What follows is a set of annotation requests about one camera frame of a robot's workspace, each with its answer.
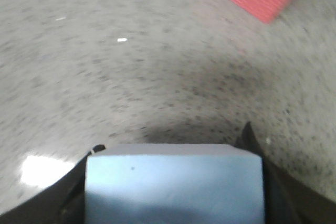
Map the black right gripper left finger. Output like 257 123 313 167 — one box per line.
1 144 106 224

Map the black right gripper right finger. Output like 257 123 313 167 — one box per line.
234 122 335 223

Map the light blue foam cube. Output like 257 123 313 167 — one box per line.
85 144 265 223

